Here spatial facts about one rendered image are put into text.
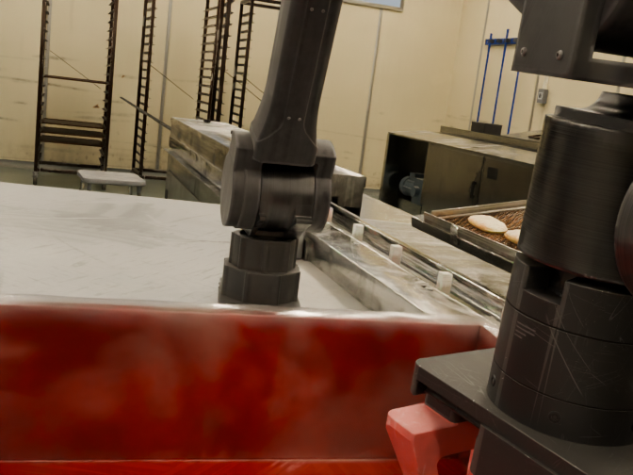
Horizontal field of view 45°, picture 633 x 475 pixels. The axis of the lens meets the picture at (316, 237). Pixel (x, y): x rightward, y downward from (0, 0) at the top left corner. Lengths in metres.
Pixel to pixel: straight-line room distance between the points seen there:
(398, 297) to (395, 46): 7.77
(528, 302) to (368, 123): 8.19
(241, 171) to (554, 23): 0.53
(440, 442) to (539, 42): 0.16
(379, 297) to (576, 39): 0.63
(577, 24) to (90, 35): 7.61
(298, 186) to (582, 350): 0.53
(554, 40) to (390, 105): 8.28
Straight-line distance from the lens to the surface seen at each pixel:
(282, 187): 0.76
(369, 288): 0.88
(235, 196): 0.75
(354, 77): 8.36
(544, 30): 0.26
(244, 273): 0.79
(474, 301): 0.88
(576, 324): 0.26
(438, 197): 5.27
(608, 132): 0.25
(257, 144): 0.74
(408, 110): 8.62
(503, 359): 0.28
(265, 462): 0.51
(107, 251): 1.04
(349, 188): 1.36
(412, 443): 0.32
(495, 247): 0.99
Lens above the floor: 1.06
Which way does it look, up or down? 11 degrees down
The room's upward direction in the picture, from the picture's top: 7 degrees clockwise
